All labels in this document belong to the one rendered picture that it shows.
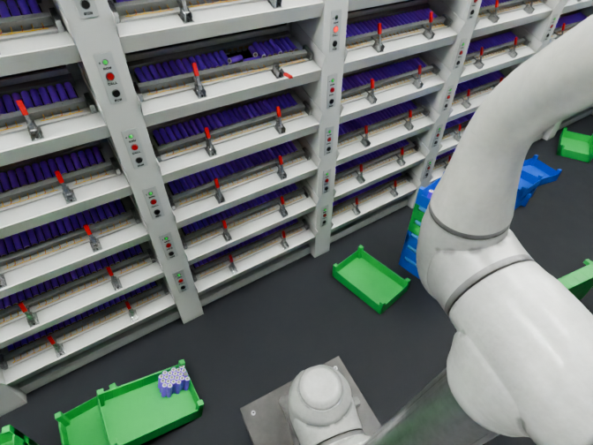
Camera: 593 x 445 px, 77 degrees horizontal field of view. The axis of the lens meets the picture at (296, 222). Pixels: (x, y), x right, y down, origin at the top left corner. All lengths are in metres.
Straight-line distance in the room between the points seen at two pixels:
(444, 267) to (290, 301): 1.27
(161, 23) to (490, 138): 0.88
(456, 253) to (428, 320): 1.27
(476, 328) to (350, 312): 1.25
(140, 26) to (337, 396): 1.01
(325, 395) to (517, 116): 0.73
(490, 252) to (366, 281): 1.35
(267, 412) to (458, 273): 0.84
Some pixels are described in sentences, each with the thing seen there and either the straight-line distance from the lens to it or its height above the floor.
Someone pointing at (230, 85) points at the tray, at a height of 0.96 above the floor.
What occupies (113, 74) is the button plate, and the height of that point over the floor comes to 1.07.
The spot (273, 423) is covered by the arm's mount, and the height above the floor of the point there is 0.27.
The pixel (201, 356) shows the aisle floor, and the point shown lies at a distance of 1.65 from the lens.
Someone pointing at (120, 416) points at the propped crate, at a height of 0.08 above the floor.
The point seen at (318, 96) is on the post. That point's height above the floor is 0.85.
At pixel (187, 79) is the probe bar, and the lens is 1.21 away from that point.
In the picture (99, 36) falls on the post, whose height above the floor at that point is 1.16.
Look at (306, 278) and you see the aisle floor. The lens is 1.82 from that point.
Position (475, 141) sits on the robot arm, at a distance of 0.43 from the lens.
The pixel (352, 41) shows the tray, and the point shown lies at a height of 0.99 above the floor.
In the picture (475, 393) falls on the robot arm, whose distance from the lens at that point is 0.53.
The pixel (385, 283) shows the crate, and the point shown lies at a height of 0.00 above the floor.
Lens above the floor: 1.42
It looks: 43 degrees down
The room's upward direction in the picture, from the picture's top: 1 degrees counter-clockwise
